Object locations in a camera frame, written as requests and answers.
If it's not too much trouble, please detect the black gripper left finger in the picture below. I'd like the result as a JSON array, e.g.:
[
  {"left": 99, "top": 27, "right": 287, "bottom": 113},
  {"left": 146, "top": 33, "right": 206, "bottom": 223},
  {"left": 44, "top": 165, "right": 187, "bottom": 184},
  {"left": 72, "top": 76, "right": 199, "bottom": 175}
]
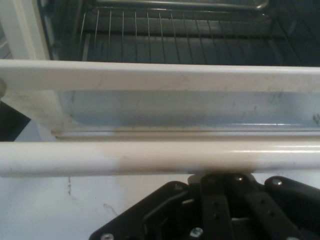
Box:
[{"left": 88, "top": 173, "right": 232, "bottom": 240}]

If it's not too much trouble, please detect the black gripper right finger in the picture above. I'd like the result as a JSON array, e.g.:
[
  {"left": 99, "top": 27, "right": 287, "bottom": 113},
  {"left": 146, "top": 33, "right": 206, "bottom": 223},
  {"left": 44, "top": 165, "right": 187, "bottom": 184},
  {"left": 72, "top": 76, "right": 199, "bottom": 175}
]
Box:
[{"left": 226, "top": 174, "right": 320, "bottom": 240}]

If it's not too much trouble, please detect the white glass oven door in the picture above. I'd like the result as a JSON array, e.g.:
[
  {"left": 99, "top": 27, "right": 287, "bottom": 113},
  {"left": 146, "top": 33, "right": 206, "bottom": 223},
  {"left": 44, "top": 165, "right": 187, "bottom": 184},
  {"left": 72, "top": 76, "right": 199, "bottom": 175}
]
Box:
[{"left": 0, "top": 58, "right": 320, "bottom": 178}]

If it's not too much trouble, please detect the metal oven heating tube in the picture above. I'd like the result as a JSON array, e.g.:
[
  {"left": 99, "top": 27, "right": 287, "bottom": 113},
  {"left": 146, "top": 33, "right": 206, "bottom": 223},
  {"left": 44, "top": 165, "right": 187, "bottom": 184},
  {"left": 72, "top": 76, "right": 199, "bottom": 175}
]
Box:
[{"left": 96, "top": 0, "right": 270, "bottom": 11}]

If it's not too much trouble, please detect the white toaster oven body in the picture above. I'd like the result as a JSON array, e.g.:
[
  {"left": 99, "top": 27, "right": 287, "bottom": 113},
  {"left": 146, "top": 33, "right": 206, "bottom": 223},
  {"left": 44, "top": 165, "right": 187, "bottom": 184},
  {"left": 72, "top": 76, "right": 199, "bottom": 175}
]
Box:
[{"left": 0, "top": 0, "right": 320, "bottom": 68}]

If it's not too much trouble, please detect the wire oven rack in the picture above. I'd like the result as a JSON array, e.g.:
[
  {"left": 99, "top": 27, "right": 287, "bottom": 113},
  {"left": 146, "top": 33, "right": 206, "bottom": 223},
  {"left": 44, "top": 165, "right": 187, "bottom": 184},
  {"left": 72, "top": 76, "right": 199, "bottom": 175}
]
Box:
[{"left": 78, "top": 7, "right": 291, "bottom": 66}]

